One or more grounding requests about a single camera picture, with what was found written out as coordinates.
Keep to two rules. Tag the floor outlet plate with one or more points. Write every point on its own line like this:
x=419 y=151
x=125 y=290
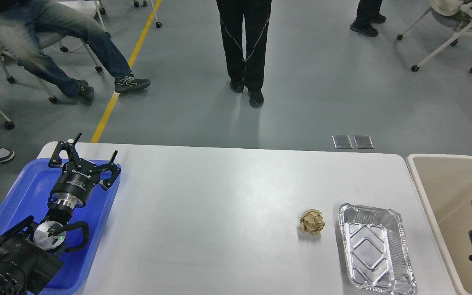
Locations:
x=363 y=142
x=342 y=142

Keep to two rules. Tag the beige plastic bin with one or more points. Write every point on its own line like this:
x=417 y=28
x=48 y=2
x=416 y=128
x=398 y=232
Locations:
x=444 y=184

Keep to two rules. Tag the floor outlet plate right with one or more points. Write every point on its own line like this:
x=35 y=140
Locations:
x=363 y=142

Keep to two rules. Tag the standing person in black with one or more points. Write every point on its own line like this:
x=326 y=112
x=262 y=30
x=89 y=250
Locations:
x=244 y=30

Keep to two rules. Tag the blue plastic tray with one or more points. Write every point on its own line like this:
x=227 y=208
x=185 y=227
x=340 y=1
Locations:
x=29 y=196

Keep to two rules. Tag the floor outlet plate left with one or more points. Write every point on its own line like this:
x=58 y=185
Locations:
x=342 y=142

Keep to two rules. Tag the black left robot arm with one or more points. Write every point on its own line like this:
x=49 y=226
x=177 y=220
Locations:
x=52 y=219

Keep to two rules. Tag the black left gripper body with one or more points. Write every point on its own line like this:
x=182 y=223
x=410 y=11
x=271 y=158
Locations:
x=75 y=184

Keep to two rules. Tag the crumpled brown paper ball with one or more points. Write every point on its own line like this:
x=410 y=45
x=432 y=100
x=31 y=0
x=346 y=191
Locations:
x=312 y=222

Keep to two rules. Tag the aluminium foil tray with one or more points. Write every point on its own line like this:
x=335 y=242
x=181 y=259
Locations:
x=376 y=250

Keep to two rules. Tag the white rolling chair right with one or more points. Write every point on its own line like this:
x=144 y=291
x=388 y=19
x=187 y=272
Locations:
x=454 y=14

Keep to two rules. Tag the seated person in jeans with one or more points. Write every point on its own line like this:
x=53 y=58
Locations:
x=29 y=26

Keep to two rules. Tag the person at top right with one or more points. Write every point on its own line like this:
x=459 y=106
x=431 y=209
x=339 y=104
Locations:
x=367 y=13

